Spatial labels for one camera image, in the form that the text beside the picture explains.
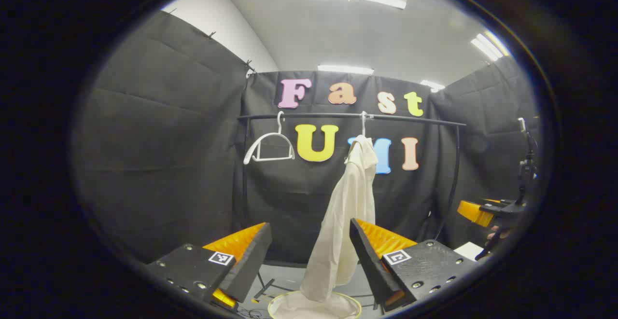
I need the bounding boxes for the white plastic hanger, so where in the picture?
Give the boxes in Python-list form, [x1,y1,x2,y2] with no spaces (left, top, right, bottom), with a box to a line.
[344,111,378,165]
[243,111,295,166]

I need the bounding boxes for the black metal clothes rack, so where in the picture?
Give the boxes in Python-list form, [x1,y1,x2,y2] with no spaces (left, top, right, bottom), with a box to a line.
[236,111,467,305]

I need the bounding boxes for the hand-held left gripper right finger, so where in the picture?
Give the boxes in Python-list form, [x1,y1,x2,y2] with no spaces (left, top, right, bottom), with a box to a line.
[350,217,477,313]

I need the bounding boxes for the cream shirt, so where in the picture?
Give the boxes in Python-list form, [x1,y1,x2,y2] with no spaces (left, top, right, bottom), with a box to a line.
[300,135,379,303]

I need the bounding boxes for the white laundry hamper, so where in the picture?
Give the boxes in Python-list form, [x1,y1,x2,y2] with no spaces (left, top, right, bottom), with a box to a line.
[267,290,363,319]

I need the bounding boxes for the tangle of thin cables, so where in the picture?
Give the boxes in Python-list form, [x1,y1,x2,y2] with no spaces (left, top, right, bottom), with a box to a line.
[239,298,271,319]

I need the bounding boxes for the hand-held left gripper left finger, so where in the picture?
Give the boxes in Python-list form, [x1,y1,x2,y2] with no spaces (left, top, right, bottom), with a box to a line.
[147,222,273,309]

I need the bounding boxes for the white board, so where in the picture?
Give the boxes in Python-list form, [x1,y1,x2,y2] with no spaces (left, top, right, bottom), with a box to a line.
[453,241,485,262]

